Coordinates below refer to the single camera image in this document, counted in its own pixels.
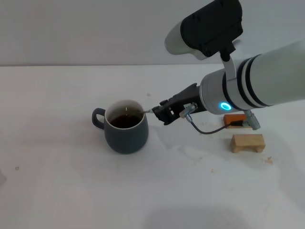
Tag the reddish stained wooden block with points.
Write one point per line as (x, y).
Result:
(234, 118)

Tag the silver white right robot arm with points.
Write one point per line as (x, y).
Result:
(262, 81)

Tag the dark grey ceramic mug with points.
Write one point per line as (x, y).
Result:
(126, 140)

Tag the dark coffee liquid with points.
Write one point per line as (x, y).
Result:
(124, 122)

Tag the light notched wooden block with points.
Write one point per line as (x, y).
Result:
(245, 142)

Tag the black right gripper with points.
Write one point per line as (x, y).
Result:
(188, 100)

